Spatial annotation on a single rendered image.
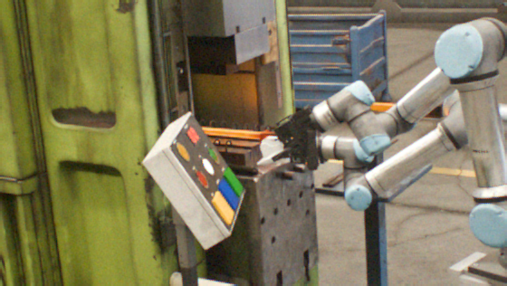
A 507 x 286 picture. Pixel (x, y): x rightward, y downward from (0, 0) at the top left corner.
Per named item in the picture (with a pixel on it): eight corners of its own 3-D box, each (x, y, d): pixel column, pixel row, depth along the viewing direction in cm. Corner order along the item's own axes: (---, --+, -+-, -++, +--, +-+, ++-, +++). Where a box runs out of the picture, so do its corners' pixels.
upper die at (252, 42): (269, 52, 297) (267, 23, 294) (236, 64, 281) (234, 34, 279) (166, 48, 320) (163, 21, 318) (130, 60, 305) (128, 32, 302)
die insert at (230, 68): (238, 71, 301) (237, 52, 299) (226, 75, 295) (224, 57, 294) (166, 67, 318) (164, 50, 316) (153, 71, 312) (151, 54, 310)
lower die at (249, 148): (276, 155, 306) (275, 130, 304) (245, 173, 290) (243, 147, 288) (176, 144, 329) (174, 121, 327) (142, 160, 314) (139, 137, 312)
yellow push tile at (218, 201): (234, 213, 239) (218, 190, 238) (230, 224, 232) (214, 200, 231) (228, 216, 240) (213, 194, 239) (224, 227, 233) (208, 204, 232)
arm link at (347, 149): (366, 169, 275) (365, 142, 273) (333, 166, 281) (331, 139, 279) (377, 161, 281) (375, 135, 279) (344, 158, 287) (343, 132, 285)
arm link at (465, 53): (545, 233, 219) (502, 14, 213) (515, 254, 209) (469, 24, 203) (501, 233, 228) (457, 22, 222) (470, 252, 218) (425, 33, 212)
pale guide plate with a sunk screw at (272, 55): (278, 59, 326) (275, 12, 322) (265, 64, 319) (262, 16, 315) (272, 59, 327) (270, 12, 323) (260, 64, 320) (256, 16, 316)
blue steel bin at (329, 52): (392, 98, 730) (388, 9, 711) (361, 125, 663) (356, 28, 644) (256, 93, 786) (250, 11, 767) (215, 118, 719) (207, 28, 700)
